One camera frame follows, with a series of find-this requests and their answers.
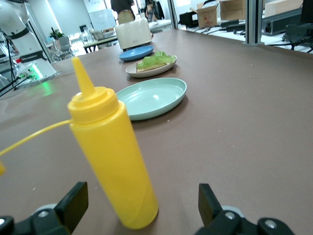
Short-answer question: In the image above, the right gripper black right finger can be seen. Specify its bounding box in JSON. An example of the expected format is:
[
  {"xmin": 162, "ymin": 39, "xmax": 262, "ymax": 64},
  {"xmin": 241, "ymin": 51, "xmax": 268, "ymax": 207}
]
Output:
[{"xmin": 194, "ymin": 183, "xmax": 297, "ymax": 235}]

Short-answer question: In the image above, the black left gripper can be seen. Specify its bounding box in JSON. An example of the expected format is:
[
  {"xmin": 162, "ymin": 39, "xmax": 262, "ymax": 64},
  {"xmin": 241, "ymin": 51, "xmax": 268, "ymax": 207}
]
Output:
[{"xmin": 110, "ymin": 0, "xmax": 135, "ymax": 13}]

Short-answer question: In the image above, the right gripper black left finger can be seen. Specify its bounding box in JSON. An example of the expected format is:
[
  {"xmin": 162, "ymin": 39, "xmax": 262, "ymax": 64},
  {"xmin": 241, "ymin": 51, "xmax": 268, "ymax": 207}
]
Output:
[{"xmin": 0, "ymin": 181, "xmax": 89, "ymax": 235}]

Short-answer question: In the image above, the yellow squeeze bottle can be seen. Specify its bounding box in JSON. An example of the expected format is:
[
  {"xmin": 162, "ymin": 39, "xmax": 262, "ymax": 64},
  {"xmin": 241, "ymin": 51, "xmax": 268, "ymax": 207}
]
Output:
[{"xmin": 0, "ymin": 56, "xmax": 159, "ymax": 231}]

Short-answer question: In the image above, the blue plate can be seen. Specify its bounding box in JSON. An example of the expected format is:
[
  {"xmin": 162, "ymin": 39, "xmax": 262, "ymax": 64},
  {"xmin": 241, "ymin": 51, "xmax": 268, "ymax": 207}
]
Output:
[{"xmin": 118, "ymin": 45, "xmax": 156, "ymax": 62}]

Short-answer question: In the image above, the beige plate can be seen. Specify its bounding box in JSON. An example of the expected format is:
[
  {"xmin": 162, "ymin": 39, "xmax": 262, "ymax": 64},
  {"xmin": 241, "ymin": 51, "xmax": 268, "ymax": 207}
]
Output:
[{"xmin": 125, "ymin": 55, "xmax": 178, "ymax": 78}]

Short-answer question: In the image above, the mint green plate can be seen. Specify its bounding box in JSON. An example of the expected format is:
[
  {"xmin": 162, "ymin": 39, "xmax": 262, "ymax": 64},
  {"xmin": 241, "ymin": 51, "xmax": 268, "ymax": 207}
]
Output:
[{"xmin": 115, "ymin": 77, "xmax": 188, "ymax": 121}]

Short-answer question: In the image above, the whiteboard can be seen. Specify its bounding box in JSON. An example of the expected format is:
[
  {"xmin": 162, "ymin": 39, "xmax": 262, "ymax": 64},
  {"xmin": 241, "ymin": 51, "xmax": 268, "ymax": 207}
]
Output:
[{"xmin": 88, "ymin": 9, "xmax": 117, "ymax": 31}]

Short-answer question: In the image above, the white toaster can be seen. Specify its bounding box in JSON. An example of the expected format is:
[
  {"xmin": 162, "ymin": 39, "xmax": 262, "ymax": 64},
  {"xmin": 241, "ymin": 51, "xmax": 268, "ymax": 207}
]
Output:
[{"xmin": 114, "ymin": 17, "xmax": 154, "ymax": 51}]

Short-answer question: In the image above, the green potted plant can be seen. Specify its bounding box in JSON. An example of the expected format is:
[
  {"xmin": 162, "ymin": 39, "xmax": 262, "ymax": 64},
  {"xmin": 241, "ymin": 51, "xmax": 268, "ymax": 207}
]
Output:
[{"xmin": 49, "ymin": 26, "xmax": 65, "ymax": 40}]

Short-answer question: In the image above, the cardboard box with red print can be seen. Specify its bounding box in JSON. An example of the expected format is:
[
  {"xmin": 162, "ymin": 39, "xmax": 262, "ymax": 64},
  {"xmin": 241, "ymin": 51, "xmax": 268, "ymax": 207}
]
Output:
[{"xmin": 190, "ymin": 0, "xmax": 221, "ymax": 29}]

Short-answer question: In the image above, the plain cardboard box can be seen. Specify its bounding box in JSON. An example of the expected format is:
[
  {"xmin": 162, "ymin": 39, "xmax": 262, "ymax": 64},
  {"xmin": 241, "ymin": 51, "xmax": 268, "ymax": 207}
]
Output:
[
  {"xmin": 265, "ymin": 0, "xmax": 304, "ymax": 18},
  {"xmin": 219, "ymin": 0, "xmax": 247, "ymax": 22}
]

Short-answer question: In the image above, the black power adapter box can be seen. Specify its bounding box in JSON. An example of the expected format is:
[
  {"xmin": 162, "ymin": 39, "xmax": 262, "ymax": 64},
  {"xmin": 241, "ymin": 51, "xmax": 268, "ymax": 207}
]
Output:
[{"xmin": 261, "ymin": 8, "xmax": 304, "ymax": 37}]

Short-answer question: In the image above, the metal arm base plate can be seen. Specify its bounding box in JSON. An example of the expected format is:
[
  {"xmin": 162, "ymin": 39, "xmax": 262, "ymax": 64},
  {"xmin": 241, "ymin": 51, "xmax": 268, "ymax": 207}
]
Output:
[{"xmin": 14, "ymin": 70, "xmax": 63, "ymax": 89}]

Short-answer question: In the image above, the aluminium profile post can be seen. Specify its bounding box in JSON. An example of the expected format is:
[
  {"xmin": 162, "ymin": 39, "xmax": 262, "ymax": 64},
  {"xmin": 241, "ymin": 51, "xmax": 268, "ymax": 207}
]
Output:
[{"xmin": 242, "ymin": 0, "xmax": 265, "ymax": 47}]

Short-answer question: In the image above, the black base cable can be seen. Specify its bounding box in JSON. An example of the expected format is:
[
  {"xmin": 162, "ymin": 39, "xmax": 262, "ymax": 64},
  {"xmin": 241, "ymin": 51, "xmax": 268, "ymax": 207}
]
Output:
[{"xmin": 0, "ymin": 73, "xmax": 34, "ymax": 97}]

